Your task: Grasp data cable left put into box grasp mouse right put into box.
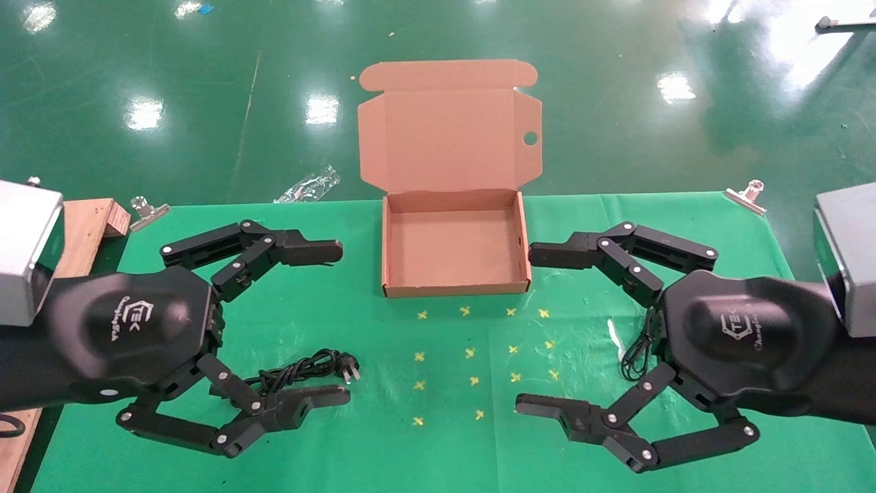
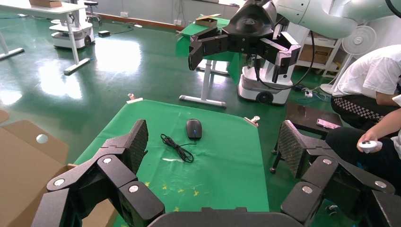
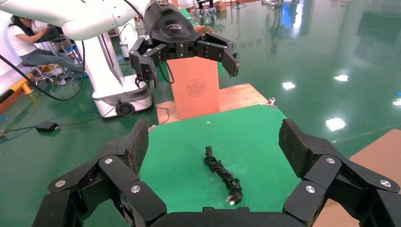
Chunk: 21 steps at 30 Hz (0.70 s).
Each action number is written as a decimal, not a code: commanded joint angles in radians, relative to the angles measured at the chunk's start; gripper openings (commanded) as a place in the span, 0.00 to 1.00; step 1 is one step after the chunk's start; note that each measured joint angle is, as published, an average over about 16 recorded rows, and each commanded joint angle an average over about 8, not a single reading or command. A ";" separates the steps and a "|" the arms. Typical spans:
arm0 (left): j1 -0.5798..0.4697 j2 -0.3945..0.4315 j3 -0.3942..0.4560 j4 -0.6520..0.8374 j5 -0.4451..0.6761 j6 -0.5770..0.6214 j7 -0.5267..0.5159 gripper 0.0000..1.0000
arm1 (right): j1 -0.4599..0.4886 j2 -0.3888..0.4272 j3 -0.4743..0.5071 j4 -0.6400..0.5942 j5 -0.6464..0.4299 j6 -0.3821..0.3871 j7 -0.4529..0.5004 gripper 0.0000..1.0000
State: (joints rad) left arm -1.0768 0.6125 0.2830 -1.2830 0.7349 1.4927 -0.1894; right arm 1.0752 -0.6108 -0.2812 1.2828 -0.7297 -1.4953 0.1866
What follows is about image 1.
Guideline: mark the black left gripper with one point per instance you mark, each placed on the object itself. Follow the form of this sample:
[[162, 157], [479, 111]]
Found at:
[[130, 329]]

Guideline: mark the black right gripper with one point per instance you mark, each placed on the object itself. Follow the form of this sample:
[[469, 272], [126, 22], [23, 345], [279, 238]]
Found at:
[[746, 335]]

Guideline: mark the brown cardboard mailer box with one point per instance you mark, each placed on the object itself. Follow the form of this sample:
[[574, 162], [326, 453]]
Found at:
[[452, 137]]

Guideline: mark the clear plastic wrapper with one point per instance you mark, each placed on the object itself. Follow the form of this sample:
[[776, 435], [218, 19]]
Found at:
[[311, 185]]

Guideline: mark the green table cloth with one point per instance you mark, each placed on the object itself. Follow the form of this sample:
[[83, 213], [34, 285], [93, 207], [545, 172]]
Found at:
[[445, 445]]

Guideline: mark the silver binder clip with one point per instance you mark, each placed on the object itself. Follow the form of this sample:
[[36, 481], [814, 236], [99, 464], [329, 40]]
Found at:
[[147, 212], [747, 196]]

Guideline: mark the brown wooden board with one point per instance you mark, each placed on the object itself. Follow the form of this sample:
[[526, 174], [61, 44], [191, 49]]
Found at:
[[85, 226]]

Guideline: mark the grey metal floor fixture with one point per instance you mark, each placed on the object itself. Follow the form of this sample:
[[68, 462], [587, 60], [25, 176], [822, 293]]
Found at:
[[845, 23]]

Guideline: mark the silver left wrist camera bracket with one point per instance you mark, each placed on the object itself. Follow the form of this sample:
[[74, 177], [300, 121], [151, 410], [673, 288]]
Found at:
[[24, 246]]

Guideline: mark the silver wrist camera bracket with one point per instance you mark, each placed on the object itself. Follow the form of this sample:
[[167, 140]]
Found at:
[[24, 246], [852, 253]]

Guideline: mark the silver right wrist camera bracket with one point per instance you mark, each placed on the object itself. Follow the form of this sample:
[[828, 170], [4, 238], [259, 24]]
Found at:
[[852, 253]]

